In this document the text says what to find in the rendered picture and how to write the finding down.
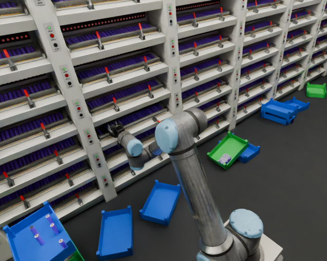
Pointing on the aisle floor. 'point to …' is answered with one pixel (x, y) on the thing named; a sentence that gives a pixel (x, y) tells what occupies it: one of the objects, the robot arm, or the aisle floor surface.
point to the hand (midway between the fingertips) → (111, 127)
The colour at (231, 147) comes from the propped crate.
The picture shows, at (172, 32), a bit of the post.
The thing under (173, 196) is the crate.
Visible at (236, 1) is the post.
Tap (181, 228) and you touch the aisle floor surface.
